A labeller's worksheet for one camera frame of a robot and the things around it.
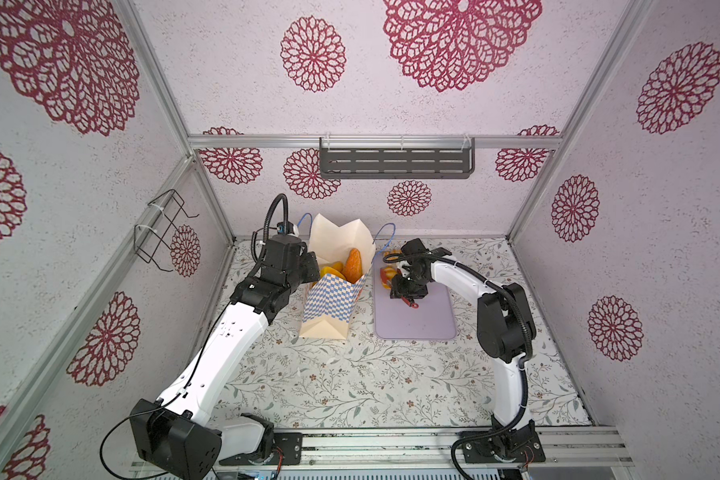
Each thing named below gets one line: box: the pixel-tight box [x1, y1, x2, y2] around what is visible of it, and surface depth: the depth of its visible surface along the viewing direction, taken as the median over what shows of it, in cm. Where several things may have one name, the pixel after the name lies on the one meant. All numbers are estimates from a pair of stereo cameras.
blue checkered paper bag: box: [300, 214, 376, 339], surface depth 87 cm
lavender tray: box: [373, 252, 456, 339], surface depth 97 cm
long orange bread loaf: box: [343, 247, 363, 283], surface depth 94 cm
